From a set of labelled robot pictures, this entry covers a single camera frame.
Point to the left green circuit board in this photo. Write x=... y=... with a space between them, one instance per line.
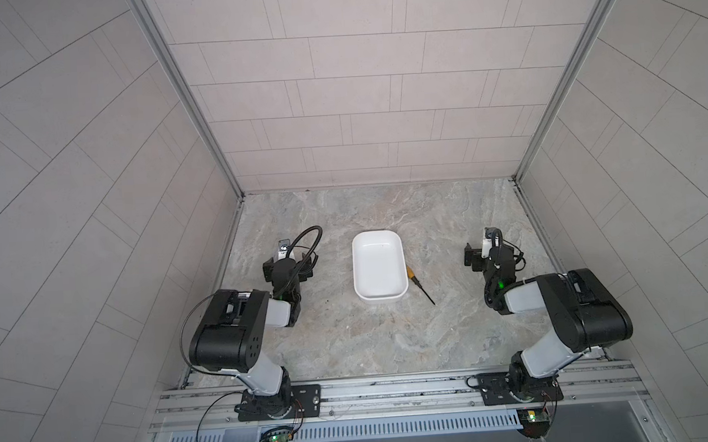
x=278 y=434

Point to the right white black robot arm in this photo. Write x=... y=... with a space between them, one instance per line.
x=583 y=313

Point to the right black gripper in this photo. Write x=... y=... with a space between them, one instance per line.
x=473 y=255

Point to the aluminium mounting rail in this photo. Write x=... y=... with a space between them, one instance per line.
x=430 y=393

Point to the white slotted cable duct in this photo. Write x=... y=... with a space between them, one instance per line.
x=367 y=428

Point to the right circuit board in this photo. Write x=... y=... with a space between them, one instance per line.
x=536 y=423

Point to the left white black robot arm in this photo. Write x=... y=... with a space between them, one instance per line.
x=229 y=340

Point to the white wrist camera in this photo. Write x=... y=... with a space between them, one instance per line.
x=492 y=240
x=283 y=248

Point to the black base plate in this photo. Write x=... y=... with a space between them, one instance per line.
x=288 y=401
x=510 y=389

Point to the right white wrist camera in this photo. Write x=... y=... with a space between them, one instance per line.
x=492 y=240

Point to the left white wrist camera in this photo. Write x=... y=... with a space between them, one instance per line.
x=283 y=248

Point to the yellow handled screwdriver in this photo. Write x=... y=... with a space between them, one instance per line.
x=413 y=278

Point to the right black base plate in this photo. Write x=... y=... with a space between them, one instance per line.
x=510 y=389

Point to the white rectangular plastic bin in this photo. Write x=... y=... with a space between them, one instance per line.
x=379 y=267

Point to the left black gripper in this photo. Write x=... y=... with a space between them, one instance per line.
x=290 y=266

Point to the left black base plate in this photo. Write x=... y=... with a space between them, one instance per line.
x=288 y=401

